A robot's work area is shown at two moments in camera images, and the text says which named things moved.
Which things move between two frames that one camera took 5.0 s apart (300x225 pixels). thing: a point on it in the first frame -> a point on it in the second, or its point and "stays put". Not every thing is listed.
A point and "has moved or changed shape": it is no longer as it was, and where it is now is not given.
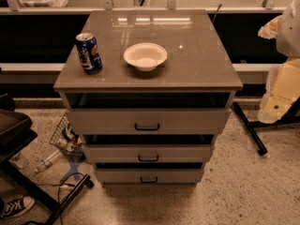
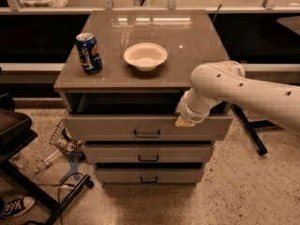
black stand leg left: x=84 y=183 stays put
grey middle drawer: x=148 y=153 stays put
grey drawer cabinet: x=150 y=91 stays put
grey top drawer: x=148 y=121 has moved or changed shape
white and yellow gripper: x=289 y=35 -> x=191 y=113
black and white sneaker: x=15 y=205 stays put
